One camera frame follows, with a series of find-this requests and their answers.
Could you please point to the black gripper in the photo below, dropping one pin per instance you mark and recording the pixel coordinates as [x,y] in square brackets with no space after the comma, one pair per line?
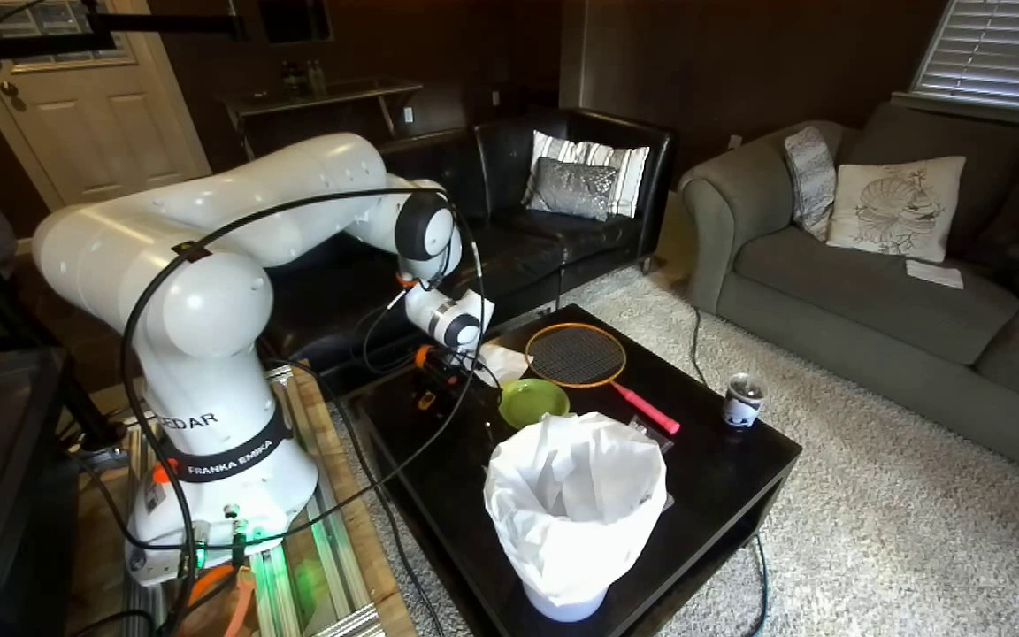
[504,366]

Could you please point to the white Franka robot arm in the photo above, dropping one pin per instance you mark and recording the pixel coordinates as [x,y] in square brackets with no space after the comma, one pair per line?
[192,306]

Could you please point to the black leather armchair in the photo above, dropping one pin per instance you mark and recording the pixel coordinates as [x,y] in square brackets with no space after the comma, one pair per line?
[533,251]

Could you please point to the bin with white bag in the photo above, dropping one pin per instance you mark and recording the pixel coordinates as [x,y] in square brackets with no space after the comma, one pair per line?
[574,506]

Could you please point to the silver satin pillow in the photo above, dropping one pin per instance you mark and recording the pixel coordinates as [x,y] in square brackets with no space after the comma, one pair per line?
[570,190]

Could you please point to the black coffee table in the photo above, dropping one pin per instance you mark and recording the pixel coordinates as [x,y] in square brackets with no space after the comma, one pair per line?
[708,470]

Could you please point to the white black striped cushion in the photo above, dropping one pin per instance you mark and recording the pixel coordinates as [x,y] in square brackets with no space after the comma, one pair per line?
[636,164]

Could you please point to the wooden base board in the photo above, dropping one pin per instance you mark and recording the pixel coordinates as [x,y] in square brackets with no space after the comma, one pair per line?
[354,552]

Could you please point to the small drink can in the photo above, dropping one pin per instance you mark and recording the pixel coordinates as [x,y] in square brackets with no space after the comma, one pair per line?
[743,404]

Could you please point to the dark console table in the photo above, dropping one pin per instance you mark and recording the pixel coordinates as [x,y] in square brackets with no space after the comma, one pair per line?
[321,100]

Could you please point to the grey white striped pillow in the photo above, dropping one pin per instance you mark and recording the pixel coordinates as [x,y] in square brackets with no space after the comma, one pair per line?
[810,177]

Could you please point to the grey sofa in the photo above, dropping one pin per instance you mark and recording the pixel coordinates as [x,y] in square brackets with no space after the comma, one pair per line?
[863,306]

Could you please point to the white printed pillow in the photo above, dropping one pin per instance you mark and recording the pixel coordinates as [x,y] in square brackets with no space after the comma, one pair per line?
[896,208]

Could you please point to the white paper sheet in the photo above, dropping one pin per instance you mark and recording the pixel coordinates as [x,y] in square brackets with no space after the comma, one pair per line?
[934,272]

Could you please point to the white panel door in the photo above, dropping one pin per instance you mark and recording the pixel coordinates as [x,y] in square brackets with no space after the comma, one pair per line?
[95,129]

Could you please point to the white window blinds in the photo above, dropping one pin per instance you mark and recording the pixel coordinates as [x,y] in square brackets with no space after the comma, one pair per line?
[991,57]

